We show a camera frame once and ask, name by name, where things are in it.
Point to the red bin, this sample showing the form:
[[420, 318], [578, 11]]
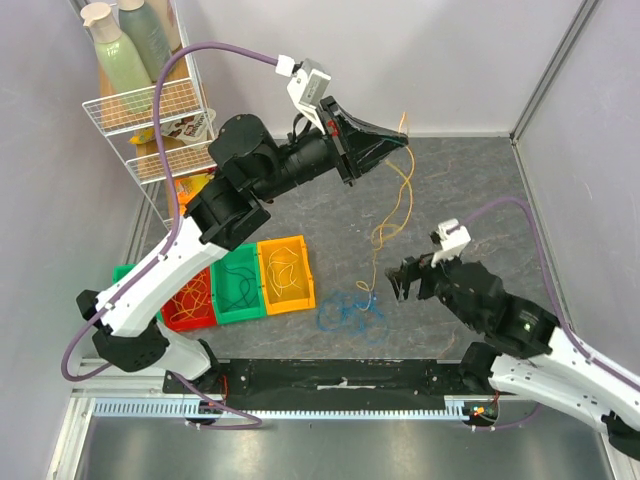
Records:
[[191, 308]]

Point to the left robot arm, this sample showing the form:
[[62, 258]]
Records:
[[252, 169]]

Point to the orange yellow box in rack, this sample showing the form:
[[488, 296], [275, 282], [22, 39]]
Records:
[[188, 186]]

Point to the green bin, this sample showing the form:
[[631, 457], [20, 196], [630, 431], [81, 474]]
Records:
[[237, 286], [119, 272]]

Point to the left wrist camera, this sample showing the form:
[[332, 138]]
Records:
[[308, 81]]

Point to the white wire shelf rack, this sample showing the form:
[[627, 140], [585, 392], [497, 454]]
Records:
[[182, 95]]

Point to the white cable duct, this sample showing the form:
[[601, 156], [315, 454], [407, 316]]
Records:
[[196, 409]]

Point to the far left green bin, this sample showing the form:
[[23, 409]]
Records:
[[119, 272]]

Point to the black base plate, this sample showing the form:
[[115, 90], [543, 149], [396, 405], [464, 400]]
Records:
[[279, 383]]

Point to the grey green bottle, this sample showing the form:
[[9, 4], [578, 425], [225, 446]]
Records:
[[141, 23]]

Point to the white snack pouch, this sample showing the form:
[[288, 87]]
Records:
[[191, 130]]

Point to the yellow snack bag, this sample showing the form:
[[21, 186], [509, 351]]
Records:
[[143, 136]]

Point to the pink bottle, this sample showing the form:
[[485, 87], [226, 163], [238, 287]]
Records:
[[166, 14]]

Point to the orange bin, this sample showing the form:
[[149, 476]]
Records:
[[287, 281]]

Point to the aluminium corner post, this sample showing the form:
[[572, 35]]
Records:
[[578, 24]]

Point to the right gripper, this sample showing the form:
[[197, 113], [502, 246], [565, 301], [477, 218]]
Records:
[[425, 279]]

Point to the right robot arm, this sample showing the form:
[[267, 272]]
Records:
[[526, 349]]

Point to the light green bottle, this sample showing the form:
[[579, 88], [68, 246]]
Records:
[[118, 57]]

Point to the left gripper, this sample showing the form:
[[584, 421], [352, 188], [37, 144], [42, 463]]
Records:
[[358, 144]]

